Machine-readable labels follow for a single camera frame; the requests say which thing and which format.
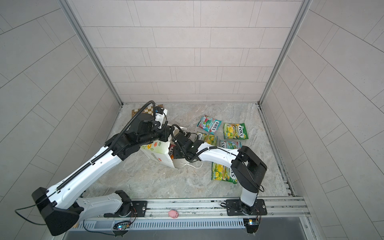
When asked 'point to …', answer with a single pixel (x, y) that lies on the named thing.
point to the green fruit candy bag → (208, 139)
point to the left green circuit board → (122, 225)
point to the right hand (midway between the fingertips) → (174, 155)
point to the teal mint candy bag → (209, 124)
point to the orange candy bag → (171, 150)
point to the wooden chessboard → (147, 110)
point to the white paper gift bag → (159, 150)
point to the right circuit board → (251, 224)
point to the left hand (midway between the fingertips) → (178, 127)
